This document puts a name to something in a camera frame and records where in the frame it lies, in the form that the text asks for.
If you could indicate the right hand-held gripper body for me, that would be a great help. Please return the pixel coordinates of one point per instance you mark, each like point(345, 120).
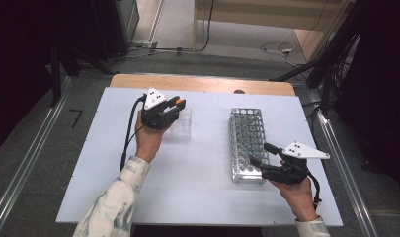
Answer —
point(289, 173)

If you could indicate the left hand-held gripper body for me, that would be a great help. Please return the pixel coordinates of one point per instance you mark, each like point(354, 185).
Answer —
point(153, 115)

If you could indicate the orange-capped test tube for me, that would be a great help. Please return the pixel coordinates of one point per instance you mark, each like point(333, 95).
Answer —
point(180, 101)

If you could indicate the clear plastic tube rack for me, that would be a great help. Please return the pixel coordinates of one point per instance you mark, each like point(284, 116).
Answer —
point(182, 126)

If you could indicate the metal tube rack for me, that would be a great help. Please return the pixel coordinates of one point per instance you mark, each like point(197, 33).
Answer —
point(247, 131)

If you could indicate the person's left hand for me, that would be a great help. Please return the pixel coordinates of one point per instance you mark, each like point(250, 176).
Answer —
point(148, 143)

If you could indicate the person's right hand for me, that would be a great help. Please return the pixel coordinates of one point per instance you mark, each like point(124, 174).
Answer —
point(299, 200)

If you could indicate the grey power strip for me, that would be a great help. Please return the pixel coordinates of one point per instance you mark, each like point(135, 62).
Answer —
point(144, 44)

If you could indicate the white board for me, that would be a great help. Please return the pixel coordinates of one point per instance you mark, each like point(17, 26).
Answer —
point(194, 184)

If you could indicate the black cabinet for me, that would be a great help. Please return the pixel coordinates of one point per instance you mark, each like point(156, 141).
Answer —
point(112, 29)

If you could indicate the black metal stand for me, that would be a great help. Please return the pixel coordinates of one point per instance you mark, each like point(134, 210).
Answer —
point(56, 82)

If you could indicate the dark curtain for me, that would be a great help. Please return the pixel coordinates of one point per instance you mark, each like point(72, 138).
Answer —
point(16, 65)
point(382, 82)

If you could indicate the beige wooden furniture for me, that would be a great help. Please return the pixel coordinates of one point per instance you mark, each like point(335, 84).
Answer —
point(270, 15)

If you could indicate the aluminium floor rail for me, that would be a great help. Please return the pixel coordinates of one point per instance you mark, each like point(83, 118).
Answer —
point(329, 131)
point(23, 168)

